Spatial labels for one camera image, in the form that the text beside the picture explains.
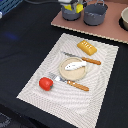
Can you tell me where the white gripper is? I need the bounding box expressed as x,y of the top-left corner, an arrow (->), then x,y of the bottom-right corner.
57,0 -> 87,5

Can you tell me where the toy bread loaf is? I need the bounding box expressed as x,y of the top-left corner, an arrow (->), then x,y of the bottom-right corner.
77,40 -> 97,56

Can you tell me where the red toy tomato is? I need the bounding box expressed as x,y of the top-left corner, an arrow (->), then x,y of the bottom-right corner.
39,77 -> 53,91

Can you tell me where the yellow butter box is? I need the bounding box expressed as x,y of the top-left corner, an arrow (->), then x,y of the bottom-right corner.
64,4 -> 83,13

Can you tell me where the left grey toy pot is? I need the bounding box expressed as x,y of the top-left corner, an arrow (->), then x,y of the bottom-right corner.
61,4 -> 83,21

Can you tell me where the grey toy pot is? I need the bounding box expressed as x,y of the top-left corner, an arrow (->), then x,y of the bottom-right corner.
83,0 -> 108,26
61,4 -> 83,21

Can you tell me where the right grey toy pot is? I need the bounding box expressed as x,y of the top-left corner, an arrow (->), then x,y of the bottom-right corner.
83,0 -> 108,26

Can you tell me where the beige bowl at edge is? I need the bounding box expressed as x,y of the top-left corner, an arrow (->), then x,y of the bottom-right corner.
121,7 -> 128,30

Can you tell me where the round wooden plate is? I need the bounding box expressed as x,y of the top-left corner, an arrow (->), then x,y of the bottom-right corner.
59,57 -> 86,81

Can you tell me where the woven beige placemat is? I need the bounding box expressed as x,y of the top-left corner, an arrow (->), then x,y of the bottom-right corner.
18,33 -> 118,128

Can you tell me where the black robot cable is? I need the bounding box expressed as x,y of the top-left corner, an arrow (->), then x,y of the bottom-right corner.
23,0 -> 61,6

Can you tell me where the knife with wooden handle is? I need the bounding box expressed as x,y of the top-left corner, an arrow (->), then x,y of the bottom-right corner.
61,51 -> 101,65

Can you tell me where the fork with wooden handle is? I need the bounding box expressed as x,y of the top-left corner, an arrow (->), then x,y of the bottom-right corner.
48,73 -> 89,91

